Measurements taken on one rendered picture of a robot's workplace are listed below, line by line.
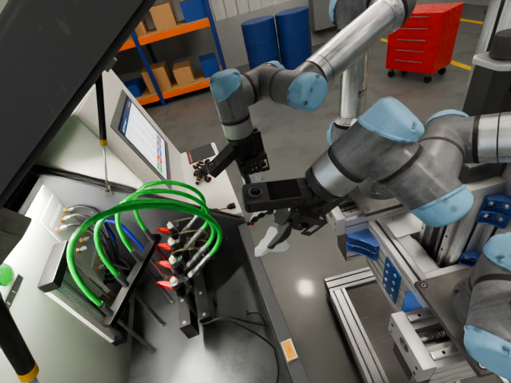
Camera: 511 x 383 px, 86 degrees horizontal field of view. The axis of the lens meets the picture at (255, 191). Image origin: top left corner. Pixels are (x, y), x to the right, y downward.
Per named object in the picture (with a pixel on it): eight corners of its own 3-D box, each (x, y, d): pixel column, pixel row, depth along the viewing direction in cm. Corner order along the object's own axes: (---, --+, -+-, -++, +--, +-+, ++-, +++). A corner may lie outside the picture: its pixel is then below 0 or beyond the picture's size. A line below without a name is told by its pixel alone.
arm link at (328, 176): (337, 175, 39) (321, 137, 44) (315, 193, 42) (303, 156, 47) (369, 188, 43) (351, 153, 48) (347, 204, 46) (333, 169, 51)
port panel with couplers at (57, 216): (112, 279, 95) (51, 217, 75) (102, 283, 94) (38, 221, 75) (115, 251, 105) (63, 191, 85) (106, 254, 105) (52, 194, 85)
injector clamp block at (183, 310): (223, 336, 94) (210, 315, 84) (195, 347, 93) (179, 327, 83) (208, 261, 120) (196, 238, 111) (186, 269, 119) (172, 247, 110)
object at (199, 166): (217, 182, 138) (214, 173, 135) (197, 188, 137) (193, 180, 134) (210, 159, 156) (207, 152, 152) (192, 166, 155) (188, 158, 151)
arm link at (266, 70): (300, 93, 68) (266, 112, 64) (271, 87, 76) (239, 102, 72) (296, 60, 63) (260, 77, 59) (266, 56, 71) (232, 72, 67)
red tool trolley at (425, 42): (383, 77, 426) (388, 14, 373) (402, 68, 441) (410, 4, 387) (429, 85, 377) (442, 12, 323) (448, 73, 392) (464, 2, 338)
